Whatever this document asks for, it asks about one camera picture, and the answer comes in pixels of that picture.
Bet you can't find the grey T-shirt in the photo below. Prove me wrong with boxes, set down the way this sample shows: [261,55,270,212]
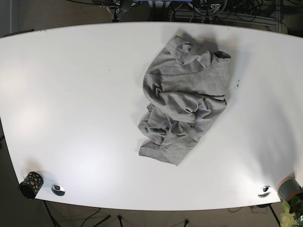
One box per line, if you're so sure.
[138,36,232,166]

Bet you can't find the left silver table grommet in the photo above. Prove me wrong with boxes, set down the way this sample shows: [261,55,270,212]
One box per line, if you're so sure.
[51,184,65,196]

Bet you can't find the silver table grommet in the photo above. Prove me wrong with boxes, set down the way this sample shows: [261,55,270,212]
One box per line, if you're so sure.
[258,186,272,198]
[51,184,65,196]

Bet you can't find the right silver table grommet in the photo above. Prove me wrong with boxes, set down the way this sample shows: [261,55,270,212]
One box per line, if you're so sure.
[258,186,272,198]

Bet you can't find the black dotted cup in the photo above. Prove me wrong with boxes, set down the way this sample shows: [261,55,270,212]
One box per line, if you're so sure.
[18,172,44,200]

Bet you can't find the grey plant pot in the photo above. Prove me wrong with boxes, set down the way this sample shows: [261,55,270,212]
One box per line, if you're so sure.
[277,177,303,202]

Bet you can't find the green potted plant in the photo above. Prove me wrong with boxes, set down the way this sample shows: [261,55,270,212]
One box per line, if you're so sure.
[280,195,303,227]

